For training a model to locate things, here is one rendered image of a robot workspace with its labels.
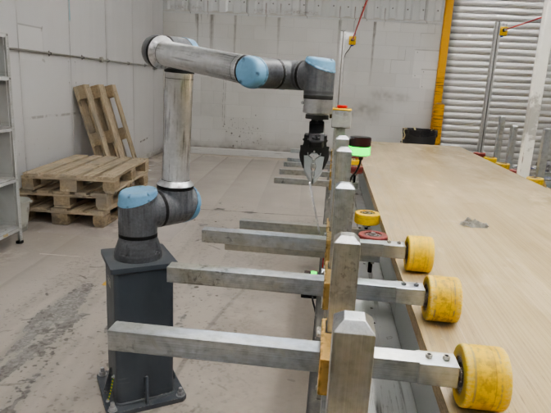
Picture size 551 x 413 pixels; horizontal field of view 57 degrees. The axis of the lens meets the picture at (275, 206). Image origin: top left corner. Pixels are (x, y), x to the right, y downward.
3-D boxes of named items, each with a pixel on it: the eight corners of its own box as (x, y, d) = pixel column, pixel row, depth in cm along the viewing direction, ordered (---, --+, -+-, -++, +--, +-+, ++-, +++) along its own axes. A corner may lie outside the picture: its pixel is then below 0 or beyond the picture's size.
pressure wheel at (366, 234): (355, 275, 139) (359, 235, 136) (354, 265, 146) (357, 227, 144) (384, 278, 138) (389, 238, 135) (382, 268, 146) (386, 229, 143)
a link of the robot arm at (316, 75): (316, 57, 158) (343, 57, 151) (314, 98, 161) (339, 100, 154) (297, 55, 151) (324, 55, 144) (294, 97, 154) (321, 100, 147)
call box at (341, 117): (330, 129, 185) (332, 107, 183) (330, 128, 192) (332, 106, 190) (350, 130, 185) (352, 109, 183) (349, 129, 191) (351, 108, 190)
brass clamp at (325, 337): (311, 395, 63) (315, 358, 62) (316, 342, 76) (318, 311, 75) (362, 400, 63) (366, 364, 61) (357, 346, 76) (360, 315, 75)
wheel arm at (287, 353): (107, 351, 69) (106, 327, 68) (117, 339, 72) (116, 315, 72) (486, 392, 64) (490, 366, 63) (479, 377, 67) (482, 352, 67)
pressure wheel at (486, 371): (466, 340, 63) (450, 344, 71) (467, 409, 61) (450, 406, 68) (516, 345, 63) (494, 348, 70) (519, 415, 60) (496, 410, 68)
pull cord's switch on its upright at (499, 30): (476, 175, 379) (499, 20, 353) (471, 172, 393) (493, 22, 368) (488, 176, 378) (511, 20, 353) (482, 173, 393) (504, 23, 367)
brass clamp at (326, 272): (318, 310, 87) (321, 282, 86) (321, 280, 101) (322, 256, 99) (354, 313, 87) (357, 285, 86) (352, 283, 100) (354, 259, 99)
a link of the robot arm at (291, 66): (261, 57, 158) (292, 57, 149) (286, 60, 166) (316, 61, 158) (261, 88, 160) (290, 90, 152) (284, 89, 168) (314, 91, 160)
